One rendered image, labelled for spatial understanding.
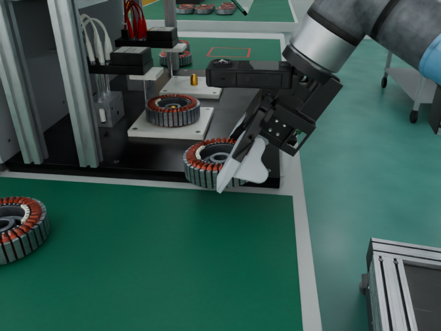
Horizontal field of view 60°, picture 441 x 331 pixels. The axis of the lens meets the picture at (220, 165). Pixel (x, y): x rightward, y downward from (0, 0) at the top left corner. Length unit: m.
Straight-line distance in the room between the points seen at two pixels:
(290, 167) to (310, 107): 0.20
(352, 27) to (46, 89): 0.60
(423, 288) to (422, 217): 0.75
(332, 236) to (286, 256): 1.29
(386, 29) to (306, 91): 0.12
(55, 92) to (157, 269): 0.52
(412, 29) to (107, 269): 0.43
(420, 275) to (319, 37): 1.03
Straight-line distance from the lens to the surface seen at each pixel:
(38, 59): 0.85
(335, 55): 0.49
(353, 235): 1.82
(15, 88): 0.68
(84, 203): 0.63
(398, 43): 0.47
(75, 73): 0.62
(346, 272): 1.63
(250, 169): 0.52
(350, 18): 0.48
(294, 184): 0.65
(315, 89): 0.52
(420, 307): 1.30
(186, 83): 1.05
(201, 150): 0.59
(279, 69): 0.51
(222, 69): 0.51
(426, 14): 0.47
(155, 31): 1.00
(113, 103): 0.83
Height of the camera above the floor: 1.08
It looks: 29 degrees down
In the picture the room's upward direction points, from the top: straight up
